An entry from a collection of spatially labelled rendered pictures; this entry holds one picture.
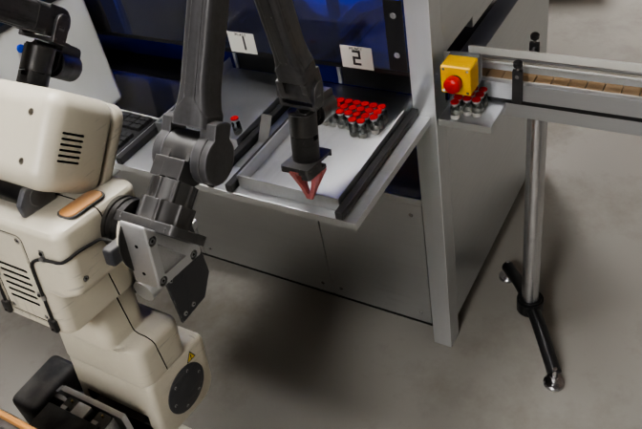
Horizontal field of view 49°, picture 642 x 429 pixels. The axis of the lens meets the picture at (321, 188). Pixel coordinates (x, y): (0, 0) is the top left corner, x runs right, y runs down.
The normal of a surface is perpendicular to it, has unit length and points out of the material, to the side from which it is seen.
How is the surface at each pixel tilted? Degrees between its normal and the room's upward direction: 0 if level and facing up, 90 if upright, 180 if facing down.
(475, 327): 0
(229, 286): 0
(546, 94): 90
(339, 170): 0
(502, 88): 90
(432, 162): 90
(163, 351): 90
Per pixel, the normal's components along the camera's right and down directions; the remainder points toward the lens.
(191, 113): -0.45, 0.15
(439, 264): -0.48, 0.61
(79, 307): 0.86, 0.20
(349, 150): -0.16, -0.76
